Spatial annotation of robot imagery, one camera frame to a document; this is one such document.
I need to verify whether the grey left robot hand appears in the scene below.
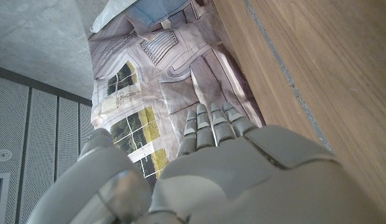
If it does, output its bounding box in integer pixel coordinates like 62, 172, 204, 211
26, 101, 386, 224

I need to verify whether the printed living room backdrop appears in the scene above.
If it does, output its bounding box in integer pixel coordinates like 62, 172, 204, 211
88, 0, 267, 187

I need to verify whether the grey tape outline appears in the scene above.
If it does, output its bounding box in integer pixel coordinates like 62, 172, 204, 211
243, 0, 334, 153

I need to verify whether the rectangular ceiling slot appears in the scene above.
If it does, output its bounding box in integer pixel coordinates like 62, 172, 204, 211
0, 172, 11, 224

